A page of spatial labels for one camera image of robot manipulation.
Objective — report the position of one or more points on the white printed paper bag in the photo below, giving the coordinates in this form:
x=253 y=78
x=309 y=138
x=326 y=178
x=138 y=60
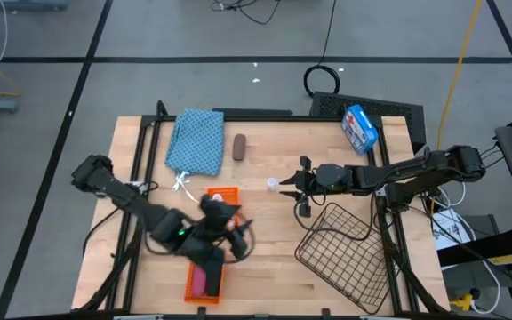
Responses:
x=449 y=231

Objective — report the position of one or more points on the black flat bar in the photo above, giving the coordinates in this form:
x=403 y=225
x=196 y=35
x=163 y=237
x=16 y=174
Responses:
x=251 y=112

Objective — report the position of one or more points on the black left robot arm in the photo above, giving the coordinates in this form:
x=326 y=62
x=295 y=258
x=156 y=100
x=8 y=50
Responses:
x=127 y=197

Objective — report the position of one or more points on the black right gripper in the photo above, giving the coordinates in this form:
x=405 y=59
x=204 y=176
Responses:
x=327 y=180

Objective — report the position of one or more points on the black table edge clamp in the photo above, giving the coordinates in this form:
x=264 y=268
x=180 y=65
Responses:
x=202 y=312
x=325 y=313

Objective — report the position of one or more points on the orange plastic basket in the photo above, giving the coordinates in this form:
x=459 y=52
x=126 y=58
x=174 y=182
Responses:
x=190 y=291
x=231 y=192

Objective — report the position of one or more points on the black bandage roll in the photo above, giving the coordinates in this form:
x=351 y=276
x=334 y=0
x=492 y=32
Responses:
x=215 y=284

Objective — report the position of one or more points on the yellow power plug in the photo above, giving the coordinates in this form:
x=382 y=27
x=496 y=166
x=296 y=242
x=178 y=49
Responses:
x=462 y=303

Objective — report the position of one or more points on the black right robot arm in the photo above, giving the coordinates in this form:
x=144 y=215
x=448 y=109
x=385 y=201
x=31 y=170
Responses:
x=416 y=171

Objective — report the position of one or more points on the blue first aid kit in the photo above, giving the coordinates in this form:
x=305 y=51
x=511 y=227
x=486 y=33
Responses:
x=359 y=130

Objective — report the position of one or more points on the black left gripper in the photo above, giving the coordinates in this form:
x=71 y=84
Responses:
x=211 y=224

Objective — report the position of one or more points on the black beam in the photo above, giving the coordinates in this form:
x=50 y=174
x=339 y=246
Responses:
x=482 y=249

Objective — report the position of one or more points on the pink bandage roll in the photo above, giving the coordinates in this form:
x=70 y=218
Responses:
x=199 y=282

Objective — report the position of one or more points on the black metal table frame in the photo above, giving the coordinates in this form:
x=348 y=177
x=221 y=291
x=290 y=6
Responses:
x=256 y=118

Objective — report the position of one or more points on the brown bandage roll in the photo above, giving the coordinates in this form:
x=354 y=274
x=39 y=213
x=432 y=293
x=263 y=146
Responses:
x=239 y=146

